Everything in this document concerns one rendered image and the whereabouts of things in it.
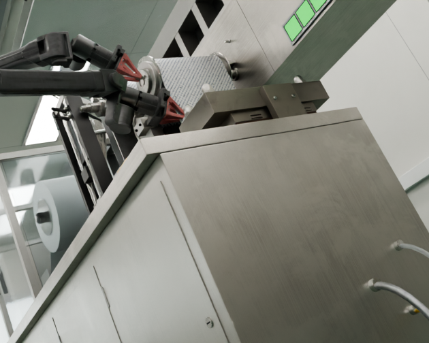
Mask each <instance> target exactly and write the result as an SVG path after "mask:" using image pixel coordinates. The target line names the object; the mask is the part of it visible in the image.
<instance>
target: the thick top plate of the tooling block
mask: <svg viewBox="0 0 429 343"><path fill-rule="evenodd" d="M291 85H292V86H293V88H294V90H295V92H296V94H297V95H298V97H299V99H300V101H301V103H310V102H313V103H314V105H315V107H316V109H317V110H318V109H319V108H320V107H321V106H322V105H323V104H324V103H325V102H326V101H327V100H328V99H329V98H330V97H329V95H328V94H327V92H326V90H325V89H324V87H323V84H322V83H321V81H320V80H319V81H312V82H299V83H292V84H291ZM260 88H261V86H260V87H253V88H240V89H233V90H226V91H213V92H207V93H204V94H203V95H202V97H201V98H200V100H199V101H198V102H197V103H196V105H195V106H194V108H193V109H192V110H191V112H190V113H189V115H188V116H187V117H186V119H185V120H184V121H183V123H182V124H181V126H180V127H179V129H180V132H181V133H184V132H189V131H197V130H202V129H209V128H211V127H215V128H216V127H220V125H221V124H222V123H223V121H224V120H225V119H226V118H227V117H228V116H229V115H230V113H233V112H243V111H249V110H258V109H264V108H268V107H267V105H266V104H265V102H264V100H263V98H262V96H261V94H260V92H259V89H260Z"/></svg>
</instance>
